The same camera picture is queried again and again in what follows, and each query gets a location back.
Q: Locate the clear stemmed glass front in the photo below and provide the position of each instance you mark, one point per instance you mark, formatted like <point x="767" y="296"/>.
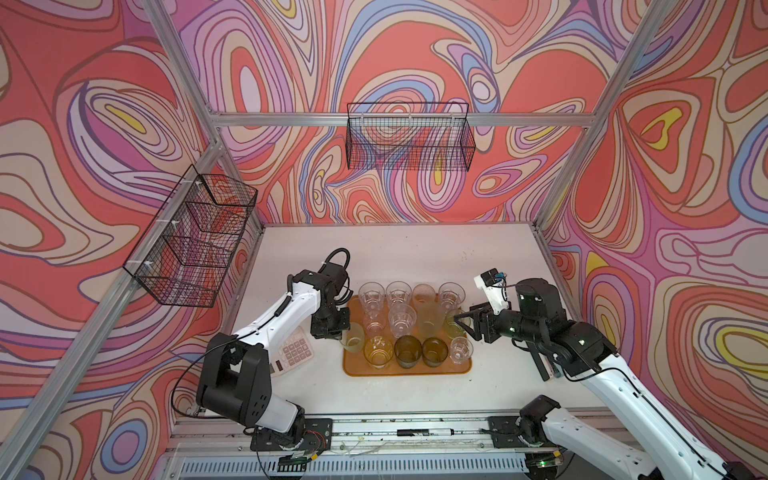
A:
<point x="372" y="297"/>

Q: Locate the back black wire basket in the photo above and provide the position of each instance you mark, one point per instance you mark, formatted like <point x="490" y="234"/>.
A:
<point x="409" y="136"/>

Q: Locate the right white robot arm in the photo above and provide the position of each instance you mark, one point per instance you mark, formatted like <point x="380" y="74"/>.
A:
<point x="531" y="315"/>

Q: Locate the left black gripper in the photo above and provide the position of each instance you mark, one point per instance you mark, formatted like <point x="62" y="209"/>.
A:
<point x="318" y="331"/>

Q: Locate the orange rectangular tray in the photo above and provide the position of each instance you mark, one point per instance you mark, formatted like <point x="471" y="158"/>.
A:
<point x="355" y="365"/>

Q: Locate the clear ribbed glass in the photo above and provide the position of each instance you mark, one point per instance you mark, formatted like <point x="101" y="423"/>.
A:
<point x="451" y="295"/>

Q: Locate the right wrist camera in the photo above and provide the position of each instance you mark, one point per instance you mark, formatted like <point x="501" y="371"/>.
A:
<point x="494" y="285"/>

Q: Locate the frosted pale green tumbler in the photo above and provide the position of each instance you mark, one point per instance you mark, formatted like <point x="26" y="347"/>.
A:
<point x="430" y="318"/>

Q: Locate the pink glass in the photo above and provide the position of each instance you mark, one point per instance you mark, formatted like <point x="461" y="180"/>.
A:
<point x="374" y="323"/>

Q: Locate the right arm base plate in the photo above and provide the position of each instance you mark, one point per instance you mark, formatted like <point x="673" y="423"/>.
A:
<point x="517" y="432"/>

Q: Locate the left black wire basket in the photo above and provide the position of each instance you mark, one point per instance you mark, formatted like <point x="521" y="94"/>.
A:
<point x="199" y="228"/>

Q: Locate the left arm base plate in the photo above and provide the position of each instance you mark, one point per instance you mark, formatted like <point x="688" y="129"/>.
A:
<point x="308" y="435"/>

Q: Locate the light green ribbed glass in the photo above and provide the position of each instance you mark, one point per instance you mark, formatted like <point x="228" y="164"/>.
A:
<point x="450" y="327"/>

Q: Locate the black pen on rail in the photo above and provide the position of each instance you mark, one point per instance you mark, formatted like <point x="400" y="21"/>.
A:
<point x="425" y="432"/>

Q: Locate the small clear glass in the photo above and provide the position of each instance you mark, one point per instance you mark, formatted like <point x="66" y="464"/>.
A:
<point x="461" y="350"/>

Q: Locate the light green glass front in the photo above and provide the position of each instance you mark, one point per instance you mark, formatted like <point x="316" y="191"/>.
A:
<point x="353" y="339"/>

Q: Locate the frosted pink tumbler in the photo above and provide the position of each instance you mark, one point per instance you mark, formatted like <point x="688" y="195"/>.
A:
<point x="423" y="294"/>

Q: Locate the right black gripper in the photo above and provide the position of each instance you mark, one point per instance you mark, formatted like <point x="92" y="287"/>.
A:
<point x="477" y="318"/>

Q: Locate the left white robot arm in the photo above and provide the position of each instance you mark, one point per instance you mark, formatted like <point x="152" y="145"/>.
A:
<point x="235" y="381"/>

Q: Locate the black wire basket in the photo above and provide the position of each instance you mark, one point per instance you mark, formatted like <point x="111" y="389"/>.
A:
<point x="409" y="136"/>
<point x="199" y="228"/>

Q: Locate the yellow glass front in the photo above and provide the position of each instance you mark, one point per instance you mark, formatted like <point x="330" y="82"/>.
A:
<point x="378" y="351"/>

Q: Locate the pink white calculator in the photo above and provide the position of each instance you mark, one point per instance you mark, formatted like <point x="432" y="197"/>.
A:
<point x="294" y="352"/>

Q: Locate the dark olive glass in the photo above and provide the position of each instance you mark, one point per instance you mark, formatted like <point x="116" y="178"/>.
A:
<point x="407" y="351"/>

